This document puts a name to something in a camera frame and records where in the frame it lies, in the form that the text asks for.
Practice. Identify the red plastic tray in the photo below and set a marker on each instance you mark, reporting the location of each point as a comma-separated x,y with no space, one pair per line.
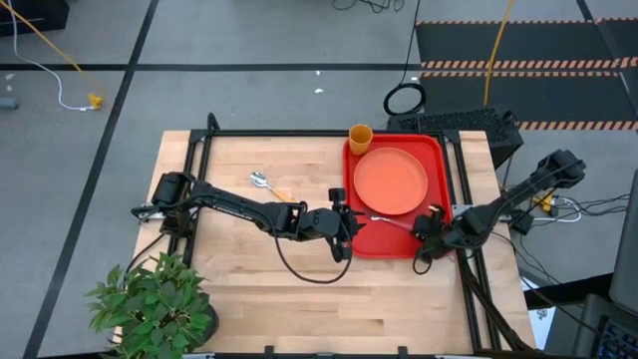
389,239

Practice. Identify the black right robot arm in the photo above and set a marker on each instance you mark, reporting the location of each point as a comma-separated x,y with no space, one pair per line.
518,192

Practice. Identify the green potted plant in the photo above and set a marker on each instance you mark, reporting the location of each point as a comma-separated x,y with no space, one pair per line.
154,309

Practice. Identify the small grey floor object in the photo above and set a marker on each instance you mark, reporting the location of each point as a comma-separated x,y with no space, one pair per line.
8,104

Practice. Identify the black power brick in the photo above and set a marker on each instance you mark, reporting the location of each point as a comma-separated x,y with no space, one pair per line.
522,222

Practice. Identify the black mat with hazard stripes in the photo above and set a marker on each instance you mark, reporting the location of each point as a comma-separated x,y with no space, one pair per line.
523,45

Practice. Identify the grey monitor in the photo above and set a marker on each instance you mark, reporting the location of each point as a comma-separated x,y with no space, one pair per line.
627,249

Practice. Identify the black metal table frame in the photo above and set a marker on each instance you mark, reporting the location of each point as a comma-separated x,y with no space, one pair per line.
274,132

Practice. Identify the orange plastic plate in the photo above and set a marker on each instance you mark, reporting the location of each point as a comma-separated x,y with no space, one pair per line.
391,182

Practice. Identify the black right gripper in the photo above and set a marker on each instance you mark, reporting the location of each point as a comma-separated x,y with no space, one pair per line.
443,234

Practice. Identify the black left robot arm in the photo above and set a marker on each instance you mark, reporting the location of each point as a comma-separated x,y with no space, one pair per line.
234,207

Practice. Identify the black box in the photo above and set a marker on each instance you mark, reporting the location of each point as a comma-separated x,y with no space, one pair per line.
30,15

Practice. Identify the white paper sheet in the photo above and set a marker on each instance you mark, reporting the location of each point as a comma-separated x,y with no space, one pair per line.
541,319

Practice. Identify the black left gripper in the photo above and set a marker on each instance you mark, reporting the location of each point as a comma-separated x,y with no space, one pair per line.
321,224

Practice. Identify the orange plastic cup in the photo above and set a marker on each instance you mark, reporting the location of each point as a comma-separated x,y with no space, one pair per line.
360,142

